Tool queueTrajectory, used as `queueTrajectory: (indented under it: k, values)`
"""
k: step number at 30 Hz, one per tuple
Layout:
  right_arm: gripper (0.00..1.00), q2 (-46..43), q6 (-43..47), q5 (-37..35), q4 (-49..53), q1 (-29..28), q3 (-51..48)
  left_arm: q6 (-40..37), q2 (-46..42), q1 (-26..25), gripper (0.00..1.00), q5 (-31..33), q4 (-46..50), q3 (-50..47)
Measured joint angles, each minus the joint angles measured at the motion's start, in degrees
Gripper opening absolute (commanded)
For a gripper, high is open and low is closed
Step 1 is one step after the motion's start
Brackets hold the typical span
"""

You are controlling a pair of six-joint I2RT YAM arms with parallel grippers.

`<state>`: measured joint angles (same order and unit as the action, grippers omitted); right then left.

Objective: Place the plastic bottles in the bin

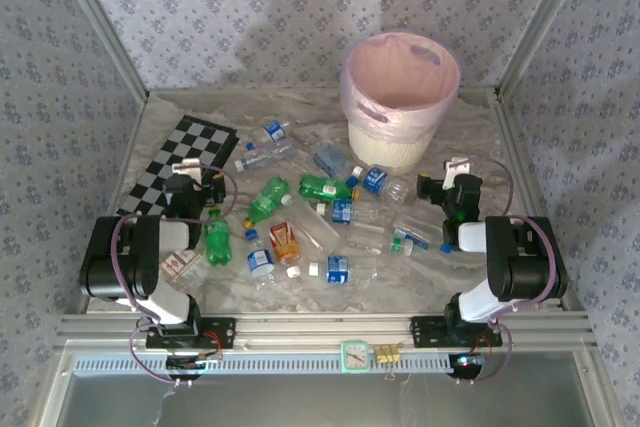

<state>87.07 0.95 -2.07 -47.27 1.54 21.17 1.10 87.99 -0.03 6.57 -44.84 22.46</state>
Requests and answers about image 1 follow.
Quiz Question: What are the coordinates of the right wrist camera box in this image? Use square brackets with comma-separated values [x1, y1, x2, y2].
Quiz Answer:
[443, 157, 474, 187]

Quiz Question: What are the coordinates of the cream ribbed waste bin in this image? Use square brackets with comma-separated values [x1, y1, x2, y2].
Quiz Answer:
[346, 116, 437, 171]

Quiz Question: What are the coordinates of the green soda bottle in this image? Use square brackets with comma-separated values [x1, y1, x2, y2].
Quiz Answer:
[202, 206, 235, 268]

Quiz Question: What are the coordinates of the green bottle with white cap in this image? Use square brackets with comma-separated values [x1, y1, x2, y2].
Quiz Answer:
[243, 175, 293, 229]

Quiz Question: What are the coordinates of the clear bottle white cap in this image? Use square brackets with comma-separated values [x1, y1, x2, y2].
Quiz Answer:
[233, 139, 301, 172]

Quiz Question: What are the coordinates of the aluminium side rail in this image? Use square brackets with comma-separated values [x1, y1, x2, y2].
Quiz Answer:
[492, 88, 591, 316]

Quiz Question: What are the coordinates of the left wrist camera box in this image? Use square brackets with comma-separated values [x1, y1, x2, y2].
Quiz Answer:
[169, 157, 204, 182]

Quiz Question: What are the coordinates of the orange drink bottle red label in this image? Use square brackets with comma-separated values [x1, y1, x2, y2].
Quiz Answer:
[268, 221, 303, 267]

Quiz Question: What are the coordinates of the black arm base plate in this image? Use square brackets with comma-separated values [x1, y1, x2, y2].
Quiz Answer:
[146, 316, 237, 351]
[410, 315, 504, 348]

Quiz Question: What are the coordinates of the grey metal panel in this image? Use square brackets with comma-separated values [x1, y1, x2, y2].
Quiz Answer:
[37, 351, 624, 427]

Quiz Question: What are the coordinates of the small brass connector block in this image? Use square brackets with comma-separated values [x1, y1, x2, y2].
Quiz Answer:
[374, 344, 402, 364]

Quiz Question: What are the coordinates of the green bottle yellow cap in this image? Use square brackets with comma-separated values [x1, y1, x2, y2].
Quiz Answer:
[298, 174, 362, 203]

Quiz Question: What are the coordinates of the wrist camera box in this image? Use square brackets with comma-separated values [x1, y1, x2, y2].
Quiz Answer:
[169, 157, 204, 182]
[443, 157, 474, 187]

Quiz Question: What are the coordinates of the small electronics board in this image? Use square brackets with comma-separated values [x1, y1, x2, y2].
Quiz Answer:
[448, 352, 486, 378]
[166, 349, 224, 373]

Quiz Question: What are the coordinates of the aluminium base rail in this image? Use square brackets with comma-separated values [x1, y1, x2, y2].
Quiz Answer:
[53, 313, 599, 354]

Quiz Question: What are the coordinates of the small green clock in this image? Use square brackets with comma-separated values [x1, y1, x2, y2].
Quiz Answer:
[340, 340, 370, 374]

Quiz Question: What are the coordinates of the clear bottle green label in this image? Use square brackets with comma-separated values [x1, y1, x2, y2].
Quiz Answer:
[388, 226, 416, 258]

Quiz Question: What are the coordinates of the red-white label bottle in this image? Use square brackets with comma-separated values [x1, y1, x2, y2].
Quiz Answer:
[159, 249, 209, 292]

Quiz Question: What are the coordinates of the clear bottle blue-white label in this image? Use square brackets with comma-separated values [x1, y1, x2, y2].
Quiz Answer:
[392, 214, 454, 254]

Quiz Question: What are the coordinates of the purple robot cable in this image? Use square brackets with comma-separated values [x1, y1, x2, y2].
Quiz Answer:
[110, 162, 240, 388]
[457, 155, 559, 387]

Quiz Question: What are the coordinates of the aluminium frame post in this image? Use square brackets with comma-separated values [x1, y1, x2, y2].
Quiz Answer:
[494, 0, 596, 101]
[49, 0, 150, 103]

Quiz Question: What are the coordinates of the crushed blue transparent bottle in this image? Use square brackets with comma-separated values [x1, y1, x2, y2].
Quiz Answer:
[313, 142, 350, 179]

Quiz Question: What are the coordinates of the grey slotted cable duct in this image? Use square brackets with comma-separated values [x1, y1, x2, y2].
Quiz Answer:
[72, 354, 484, 376]

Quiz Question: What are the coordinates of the clear unlabelled bottle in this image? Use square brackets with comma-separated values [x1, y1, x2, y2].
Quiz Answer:
[344, 224, 387, 254]

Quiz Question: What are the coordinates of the black grey chessboard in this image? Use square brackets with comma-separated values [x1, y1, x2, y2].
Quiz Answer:
[115, 115, 240, 221]

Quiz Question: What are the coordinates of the large clear bottle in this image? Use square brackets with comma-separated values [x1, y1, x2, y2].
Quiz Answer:
[279, 193, 346, 254]

